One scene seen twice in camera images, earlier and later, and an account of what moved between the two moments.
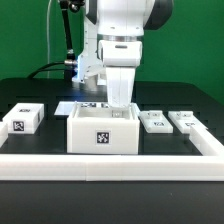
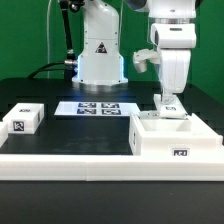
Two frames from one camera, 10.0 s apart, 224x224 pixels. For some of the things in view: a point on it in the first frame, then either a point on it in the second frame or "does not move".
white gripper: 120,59 to 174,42
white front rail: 117,167 does not move
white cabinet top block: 24,118 does not move
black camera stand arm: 75,6 does not move
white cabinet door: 155,122 to 173,111
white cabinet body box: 94,128 to 188,136
